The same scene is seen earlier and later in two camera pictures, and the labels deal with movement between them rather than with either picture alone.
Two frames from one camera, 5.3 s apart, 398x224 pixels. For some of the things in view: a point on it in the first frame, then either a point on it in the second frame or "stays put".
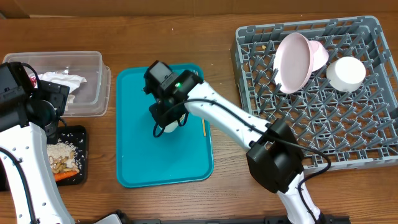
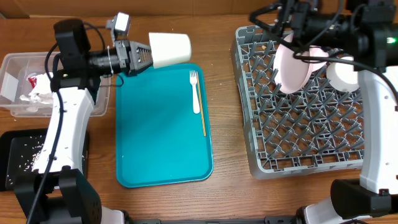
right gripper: x=162 y=108 -> x=298 y=18
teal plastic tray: x=185 y=154 stays put
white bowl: x=346 y=74 stays put
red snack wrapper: x=33 y=81 stays put
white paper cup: x=170 y=127 -> x=170 y=49
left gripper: x=55 y=93 -> x=137 y=48
